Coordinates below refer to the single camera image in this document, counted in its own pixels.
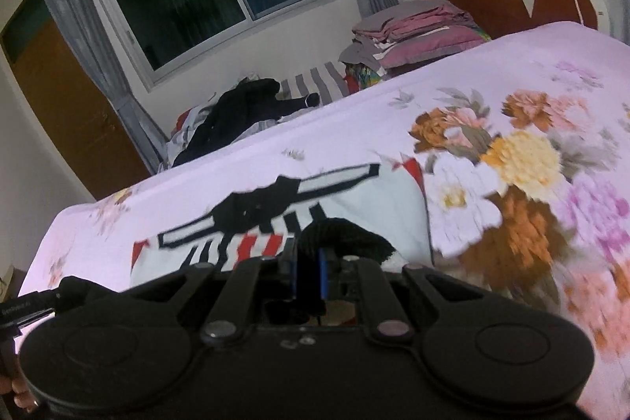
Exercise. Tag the stack of folded bedding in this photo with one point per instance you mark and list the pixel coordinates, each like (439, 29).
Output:
(418, 31)

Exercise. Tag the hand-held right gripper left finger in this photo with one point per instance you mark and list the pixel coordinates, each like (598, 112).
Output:
(293, 275)

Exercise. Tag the white and red clothes pile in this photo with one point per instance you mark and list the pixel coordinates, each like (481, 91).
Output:
(184, 132)

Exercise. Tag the pink floral bedsheet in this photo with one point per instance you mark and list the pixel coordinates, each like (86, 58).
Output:
(541, 70)

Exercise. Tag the striped cartoon print sweater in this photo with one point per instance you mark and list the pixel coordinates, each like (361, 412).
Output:
(374, 208)

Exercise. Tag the grey striped sheet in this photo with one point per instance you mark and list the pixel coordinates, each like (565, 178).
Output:
(320, 80)

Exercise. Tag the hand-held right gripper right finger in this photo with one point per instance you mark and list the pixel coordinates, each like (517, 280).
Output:
(323, 276)

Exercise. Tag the colourful cloth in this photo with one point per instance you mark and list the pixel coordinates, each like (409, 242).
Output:
(363, 75)

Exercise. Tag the brown wooden door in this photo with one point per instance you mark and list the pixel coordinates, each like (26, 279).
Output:
(64, 105)

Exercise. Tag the person's left hand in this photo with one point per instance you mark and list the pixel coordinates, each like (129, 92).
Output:
(20, 395)

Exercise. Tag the black garment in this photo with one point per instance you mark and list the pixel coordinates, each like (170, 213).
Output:
(241, 110)

